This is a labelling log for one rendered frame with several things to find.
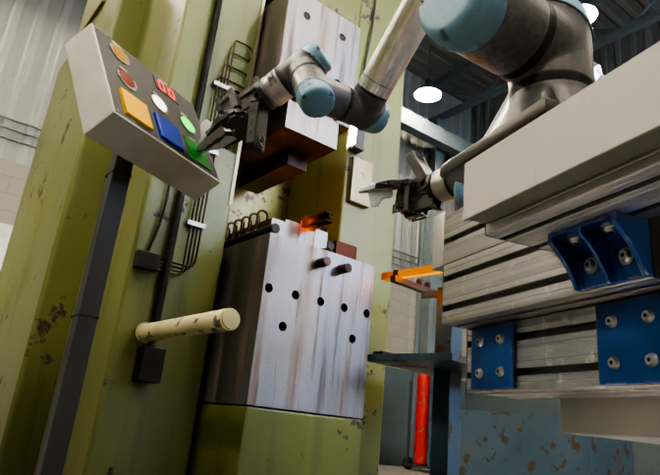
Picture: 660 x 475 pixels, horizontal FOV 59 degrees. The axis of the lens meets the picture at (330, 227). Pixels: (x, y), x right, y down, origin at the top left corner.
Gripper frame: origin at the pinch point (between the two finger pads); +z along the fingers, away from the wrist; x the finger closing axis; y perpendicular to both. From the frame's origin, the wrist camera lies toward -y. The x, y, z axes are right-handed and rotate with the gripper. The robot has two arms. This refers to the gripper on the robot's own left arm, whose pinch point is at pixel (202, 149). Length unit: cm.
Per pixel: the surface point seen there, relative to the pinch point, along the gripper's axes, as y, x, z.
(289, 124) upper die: 24.1, -36.5, -12.0
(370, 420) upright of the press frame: -51, -92, 20
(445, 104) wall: 622, -920, -102
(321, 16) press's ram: 60, -43, -36
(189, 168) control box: -5.5, 3.3, 3.0
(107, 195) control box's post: -6.6, 11.9, 19.1
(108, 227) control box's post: -12.9, 10.4, 21.7
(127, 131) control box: -5.5, 21.6, 3.6
